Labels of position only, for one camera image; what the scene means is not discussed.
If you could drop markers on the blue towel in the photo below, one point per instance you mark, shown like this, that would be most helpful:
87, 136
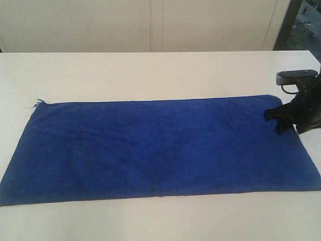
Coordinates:
77, 151

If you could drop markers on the dark window frame post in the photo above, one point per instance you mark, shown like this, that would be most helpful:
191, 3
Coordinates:
287, 24

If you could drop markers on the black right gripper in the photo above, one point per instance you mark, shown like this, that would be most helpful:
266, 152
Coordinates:
304, 112

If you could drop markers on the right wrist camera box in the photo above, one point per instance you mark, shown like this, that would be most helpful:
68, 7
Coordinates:
296, 77

